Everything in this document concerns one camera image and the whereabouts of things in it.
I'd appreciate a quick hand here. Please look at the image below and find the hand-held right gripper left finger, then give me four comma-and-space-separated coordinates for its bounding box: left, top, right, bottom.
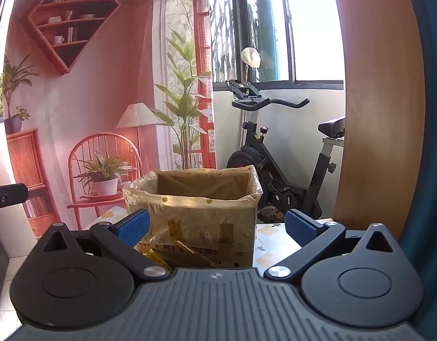
40, 208, 168, 280

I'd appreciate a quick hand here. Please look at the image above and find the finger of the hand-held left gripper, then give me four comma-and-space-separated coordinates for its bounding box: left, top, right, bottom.
0, 184, 29, 208

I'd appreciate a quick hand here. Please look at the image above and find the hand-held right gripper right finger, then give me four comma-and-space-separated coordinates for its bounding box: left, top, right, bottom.
264, 208, 401, 280

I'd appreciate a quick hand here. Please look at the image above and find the small yellow snack packet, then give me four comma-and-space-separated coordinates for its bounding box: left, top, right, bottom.
139, 249, 173, 270

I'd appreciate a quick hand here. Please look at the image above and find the brown cardboard box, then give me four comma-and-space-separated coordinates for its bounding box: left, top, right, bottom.
126, 165, 262, 269

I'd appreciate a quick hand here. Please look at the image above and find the cardboard box with plastic liner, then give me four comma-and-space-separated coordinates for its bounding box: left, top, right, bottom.
122, 165, 263, 253

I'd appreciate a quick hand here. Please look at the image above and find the black exercise bike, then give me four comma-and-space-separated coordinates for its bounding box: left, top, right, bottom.
225, 80, 347, 223

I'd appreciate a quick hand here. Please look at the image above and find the printed room backdrop cloth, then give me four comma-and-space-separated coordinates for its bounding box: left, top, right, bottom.
3, 0, 219, 237

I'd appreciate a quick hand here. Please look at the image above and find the brown wooden board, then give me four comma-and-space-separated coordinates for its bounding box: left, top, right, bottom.
328, 0, 429, 244

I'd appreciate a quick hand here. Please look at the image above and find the white cloth bag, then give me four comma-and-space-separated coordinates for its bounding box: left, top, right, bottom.
241, 47, 262, 69

